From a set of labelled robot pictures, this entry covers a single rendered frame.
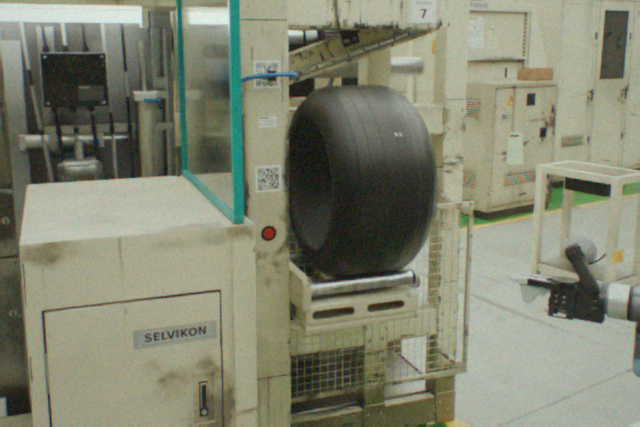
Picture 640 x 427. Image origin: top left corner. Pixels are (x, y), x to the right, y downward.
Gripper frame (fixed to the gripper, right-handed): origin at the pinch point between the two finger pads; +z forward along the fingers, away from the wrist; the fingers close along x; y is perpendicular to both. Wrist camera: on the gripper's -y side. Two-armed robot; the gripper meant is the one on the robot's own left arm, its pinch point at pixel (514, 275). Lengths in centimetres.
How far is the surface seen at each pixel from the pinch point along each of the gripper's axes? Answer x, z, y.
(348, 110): 11, 51, -37
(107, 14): -28, 103, -57
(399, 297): 29, 39, 17
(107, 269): -77, 52, -4
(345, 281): 18, 52, 12
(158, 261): -70, 46, -6
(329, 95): 15, 60, -41
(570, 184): 325, 44, -7
